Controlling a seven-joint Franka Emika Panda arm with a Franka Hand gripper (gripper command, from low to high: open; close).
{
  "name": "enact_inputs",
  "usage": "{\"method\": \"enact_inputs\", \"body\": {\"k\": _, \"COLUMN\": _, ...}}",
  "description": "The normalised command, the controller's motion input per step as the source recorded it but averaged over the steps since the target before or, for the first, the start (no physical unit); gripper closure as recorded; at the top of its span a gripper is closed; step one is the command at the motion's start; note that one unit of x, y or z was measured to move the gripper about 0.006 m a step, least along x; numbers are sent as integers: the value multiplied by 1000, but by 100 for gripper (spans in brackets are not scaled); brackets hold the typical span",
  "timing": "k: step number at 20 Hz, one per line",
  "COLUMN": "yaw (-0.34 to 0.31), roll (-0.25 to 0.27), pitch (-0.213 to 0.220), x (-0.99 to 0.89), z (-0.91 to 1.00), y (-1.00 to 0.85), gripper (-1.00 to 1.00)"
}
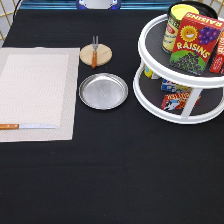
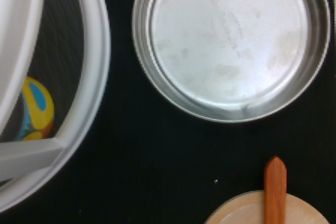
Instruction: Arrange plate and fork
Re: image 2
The white two-tier turntable rack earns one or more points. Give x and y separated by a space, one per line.
31 161

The yellow and blue can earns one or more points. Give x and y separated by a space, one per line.
38 111

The round wooden coaster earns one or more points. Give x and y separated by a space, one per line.
244 210

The round silver metal plate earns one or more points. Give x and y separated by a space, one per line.
232 57

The fork with wooden handle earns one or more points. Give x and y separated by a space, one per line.
275 191

